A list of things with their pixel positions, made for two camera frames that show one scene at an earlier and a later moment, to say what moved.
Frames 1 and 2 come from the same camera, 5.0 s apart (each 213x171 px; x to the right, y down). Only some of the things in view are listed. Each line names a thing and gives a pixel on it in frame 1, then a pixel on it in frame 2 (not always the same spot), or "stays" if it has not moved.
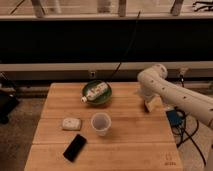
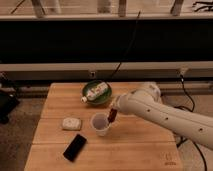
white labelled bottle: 96,92 stays
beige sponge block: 71,123 stays
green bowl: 103,98 stays
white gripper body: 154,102 → 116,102
